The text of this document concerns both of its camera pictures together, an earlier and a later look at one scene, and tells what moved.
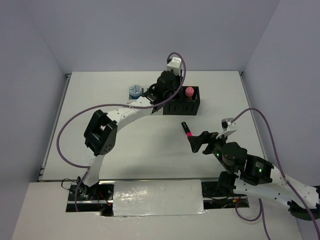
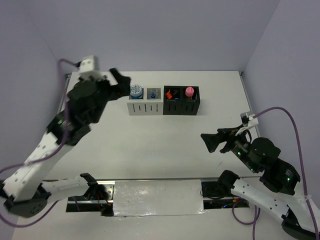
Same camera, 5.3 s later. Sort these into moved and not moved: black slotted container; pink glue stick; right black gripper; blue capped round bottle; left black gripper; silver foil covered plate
Moved: right black gripper; left black gripper
Not moved: black slotted container; blue capped round bottle; silver foil covered plate; pink glue stick
